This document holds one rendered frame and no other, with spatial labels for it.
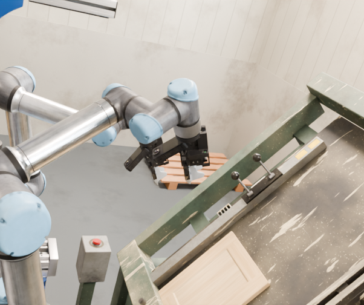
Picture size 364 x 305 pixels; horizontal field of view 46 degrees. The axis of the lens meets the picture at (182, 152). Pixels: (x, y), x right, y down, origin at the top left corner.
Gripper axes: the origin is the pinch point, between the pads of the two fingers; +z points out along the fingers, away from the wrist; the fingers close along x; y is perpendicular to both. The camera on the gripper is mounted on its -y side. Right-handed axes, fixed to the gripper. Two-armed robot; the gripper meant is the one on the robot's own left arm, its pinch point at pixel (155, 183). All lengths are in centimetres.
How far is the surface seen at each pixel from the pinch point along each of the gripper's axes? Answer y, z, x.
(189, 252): 4.9, 35.3, -7.6
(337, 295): 40, 21, -63
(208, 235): 15.1, 30.6, -6.9
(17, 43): -63, 6, 323
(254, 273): 23, 30, -35
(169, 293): -9.3, 43.7, -16.9
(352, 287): 43, 16, -66
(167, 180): 34, 160, 228
